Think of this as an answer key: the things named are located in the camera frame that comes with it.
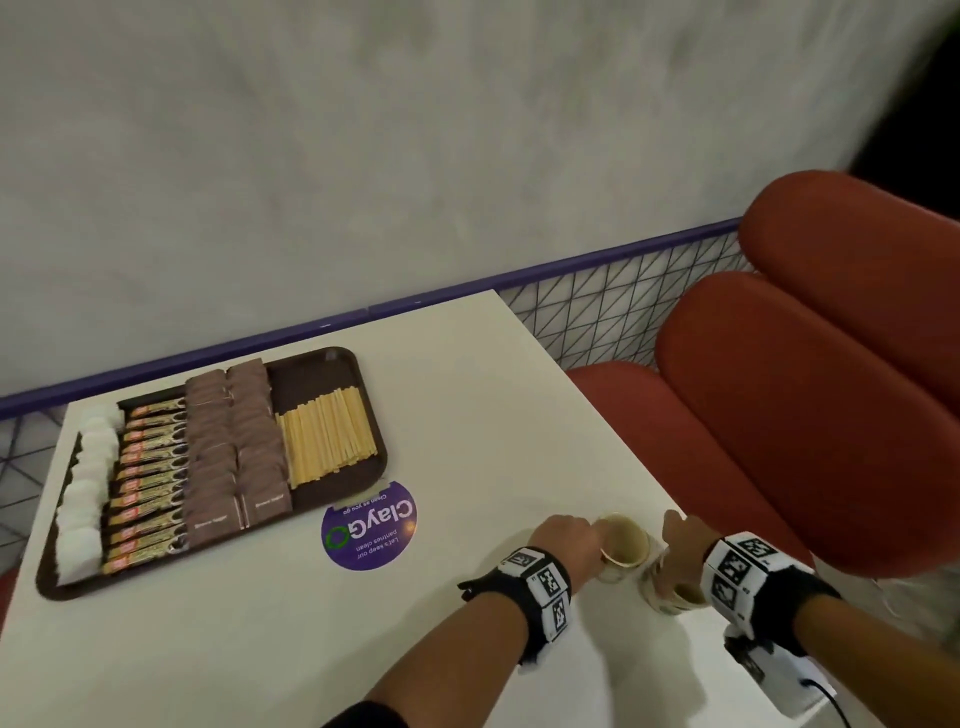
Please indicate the round purple table sticker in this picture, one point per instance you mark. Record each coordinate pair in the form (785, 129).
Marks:
(371, 529)

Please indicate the person's right hand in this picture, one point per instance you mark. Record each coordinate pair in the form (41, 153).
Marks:
(690, 544)

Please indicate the person's left hand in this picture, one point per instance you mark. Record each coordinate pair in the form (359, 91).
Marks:
(570, 544)

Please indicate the brown plastic tray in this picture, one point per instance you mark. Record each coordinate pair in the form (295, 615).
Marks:
(322, 371)

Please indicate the person's right forearm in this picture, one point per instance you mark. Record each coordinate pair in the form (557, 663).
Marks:
(885, 660)

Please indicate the patterned paper cup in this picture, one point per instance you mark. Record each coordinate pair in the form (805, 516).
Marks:
(626, 544)
(667, 600)

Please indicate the right wristband with marker tags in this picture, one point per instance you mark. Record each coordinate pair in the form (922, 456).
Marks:
(757, 585)

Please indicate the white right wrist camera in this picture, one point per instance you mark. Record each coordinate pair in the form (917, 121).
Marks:
(780, 671)

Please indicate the bundle of wooden stir sticks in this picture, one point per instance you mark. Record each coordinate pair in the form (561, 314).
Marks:
(326, 435)

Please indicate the row of white sachets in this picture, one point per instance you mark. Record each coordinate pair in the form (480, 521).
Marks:
(82, 525)

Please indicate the person's left forearm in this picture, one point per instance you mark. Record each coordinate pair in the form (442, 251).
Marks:
(450, 660)

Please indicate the row of coffee stick packets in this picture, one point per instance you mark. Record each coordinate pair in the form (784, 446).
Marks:
(146, 480)

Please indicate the person's black shirt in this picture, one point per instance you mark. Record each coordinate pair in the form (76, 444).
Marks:
(367, 716)

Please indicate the purple mesh railing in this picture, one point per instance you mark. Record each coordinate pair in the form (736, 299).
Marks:
(375, 311)

